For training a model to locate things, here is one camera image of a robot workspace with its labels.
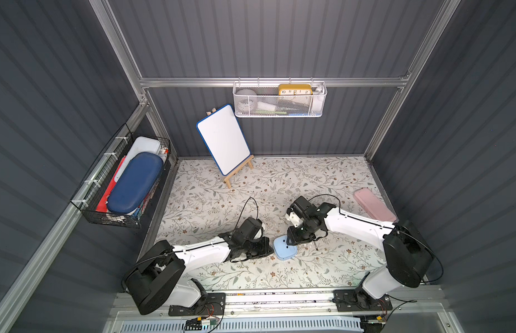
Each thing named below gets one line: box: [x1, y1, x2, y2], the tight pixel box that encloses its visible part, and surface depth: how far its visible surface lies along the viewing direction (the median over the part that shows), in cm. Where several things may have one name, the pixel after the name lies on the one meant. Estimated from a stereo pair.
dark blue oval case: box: [106, 151, 165, 216], surface depth 69 cm
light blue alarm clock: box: [273, 234, 298, 260], surface depth 85 cm
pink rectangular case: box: [353, 187, 398, 222], surface depth 101 cm
